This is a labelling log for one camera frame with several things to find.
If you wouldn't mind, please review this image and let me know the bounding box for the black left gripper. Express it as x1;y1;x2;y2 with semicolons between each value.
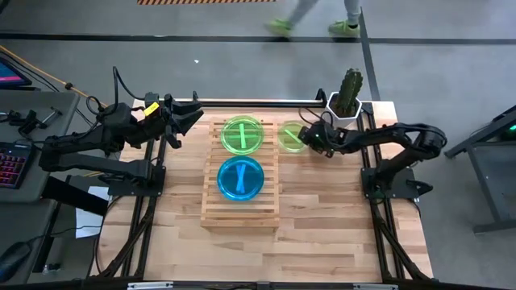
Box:
136;92;205;143

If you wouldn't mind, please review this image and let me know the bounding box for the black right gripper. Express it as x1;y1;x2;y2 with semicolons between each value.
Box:
298;122;343;158

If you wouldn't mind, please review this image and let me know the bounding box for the translucent green plastic plate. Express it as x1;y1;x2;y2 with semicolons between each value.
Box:
219;115;265;156
277;120;310;155
220;115;266;156
219;114;266;156

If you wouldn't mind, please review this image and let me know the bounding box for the translucent blue plastic plate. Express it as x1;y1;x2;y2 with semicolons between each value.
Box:
216;155;266;201

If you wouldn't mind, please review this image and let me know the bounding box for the slatted wooden shelf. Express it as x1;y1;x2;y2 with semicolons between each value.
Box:
200;116;281;234

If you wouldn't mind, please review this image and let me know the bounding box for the yellow tag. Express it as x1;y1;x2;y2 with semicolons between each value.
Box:
143;101;161;118

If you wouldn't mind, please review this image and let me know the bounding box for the white faceted plant pot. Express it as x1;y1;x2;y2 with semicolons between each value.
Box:
325;91;363;130

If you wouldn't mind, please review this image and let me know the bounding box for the green cactus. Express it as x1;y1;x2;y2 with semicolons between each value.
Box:
335;67;364;118

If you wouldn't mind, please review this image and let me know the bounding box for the silver and black crossbar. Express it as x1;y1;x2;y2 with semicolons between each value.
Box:
159;89;330;110

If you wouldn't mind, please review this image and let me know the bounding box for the person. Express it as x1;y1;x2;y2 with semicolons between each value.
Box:
264;0;362;39

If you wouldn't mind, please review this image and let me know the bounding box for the flat black box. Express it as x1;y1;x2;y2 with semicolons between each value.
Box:
41;176;110;218

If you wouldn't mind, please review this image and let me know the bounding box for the white paper sheet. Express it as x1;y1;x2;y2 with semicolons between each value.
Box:
74;184;112;239

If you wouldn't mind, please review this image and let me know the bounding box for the black clamp tool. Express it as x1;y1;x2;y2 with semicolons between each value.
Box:
0;106;65;137

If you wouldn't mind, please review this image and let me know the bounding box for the desk monitor with pink screen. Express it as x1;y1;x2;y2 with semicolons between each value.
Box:
0;56;33;90

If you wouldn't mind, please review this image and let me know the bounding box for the backlit black keyboard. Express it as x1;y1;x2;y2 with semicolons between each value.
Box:
0;141;34;190

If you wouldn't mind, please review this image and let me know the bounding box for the black metal stand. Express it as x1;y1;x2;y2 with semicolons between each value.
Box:
443;103;516;235

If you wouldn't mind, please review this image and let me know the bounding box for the grey desk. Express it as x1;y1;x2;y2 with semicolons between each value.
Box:
0;90;81;290

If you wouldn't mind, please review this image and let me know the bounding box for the black computer mouse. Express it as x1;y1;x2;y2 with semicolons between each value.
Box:
0;240;33;284

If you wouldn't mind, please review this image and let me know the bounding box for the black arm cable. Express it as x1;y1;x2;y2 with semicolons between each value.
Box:
111;65;148;106

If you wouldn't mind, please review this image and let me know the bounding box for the black aluminium frame rail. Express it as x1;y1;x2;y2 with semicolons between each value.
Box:
89;135;169;280
356;101;432;282

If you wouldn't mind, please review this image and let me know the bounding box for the orange cable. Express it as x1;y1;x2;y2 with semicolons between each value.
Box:
0;43;110;109

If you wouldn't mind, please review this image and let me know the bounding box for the black frame bar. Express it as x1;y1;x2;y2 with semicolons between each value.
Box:
0;276;516;290

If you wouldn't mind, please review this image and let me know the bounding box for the silver metal bracket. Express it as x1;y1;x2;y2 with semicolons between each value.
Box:
352;283;399;290
127;281;175;290

